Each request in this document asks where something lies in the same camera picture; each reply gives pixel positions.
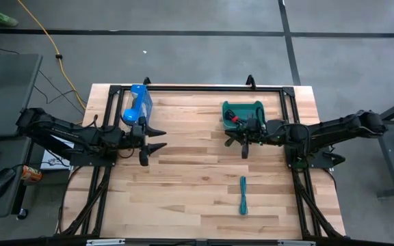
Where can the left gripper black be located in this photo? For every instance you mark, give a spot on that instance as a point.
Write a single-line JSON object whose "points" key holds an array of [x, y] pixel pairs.
{"points": [[144, 160]]}

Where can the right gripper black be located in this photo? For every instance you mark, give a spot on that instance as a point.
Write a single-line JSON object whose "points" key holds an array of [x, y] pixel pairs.
{"points": [[245, 152]]}

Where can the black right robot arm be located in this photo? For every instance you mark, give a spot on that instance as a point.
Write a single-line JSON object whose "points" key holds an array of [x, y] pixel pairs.
{"points": [[337, 128]]}

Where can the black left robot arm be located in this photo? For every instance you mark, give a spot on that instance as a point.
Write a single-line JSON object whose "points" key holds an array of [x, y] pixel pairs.
{"points": [[63, 131]]}

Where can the teal plastic bin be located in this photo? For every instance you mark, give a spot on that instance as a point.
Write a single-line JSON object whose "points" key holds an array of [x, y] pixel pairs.
{"points": [[241, 107]]}

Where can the white printed paper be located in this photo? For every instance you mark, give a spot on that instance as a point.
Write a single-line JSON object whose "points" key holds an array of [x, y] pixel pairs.
{"points": [[51, 160]]}

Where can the silver aluminium strip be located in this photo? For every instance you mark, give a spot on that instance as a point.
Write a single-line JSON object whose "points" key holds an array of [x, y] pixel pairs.
{"points": [[296, 243], [104, 242]]}

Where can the orange drink can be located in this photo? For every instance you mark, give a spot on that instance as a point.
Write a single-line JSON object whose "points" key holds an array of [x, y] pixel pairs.
{"points": [[32, 173]]}

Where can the grey desk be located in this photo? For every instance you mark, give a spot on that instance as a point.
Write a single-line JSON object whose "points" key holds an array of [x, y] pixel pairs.
{"points": [[5, 95]]}

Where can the black computer mouse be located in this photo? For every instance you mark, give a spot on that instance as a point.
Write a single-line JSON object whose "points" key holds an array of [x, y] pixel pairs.
{"points": [[0, 182]]}

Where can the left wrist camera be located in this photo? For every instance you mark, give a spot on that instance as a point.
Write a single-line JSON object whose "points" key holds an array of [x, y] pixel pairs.
{"points": [[137, 132]]}

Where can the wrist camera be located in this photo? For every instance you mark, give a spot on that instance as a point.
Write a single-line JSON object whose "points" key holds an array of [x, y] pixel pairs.
{"points": [[137, 132], [252, 125]]}

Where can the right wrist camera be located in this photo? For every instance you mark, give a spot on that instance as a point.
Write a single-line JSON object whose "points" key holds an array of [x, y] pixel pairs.
{"points": [[252, 125]]}

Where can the black curved frame bracket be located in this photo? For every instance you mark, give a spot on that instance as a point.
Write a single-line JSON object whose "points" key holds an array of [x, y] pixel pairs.
{"points": [[146, 81], [250, 82]]}

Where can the black aluminium table frame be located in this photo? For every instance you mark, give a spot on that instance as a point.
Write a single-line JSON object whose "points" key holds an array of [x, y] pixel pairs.
{"points": [[200, 88]]}

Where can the small black table camera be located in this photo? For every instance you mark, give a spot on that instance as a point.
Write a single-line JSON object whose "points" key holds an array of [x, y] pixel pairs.
{"points": [[201, 242]]}

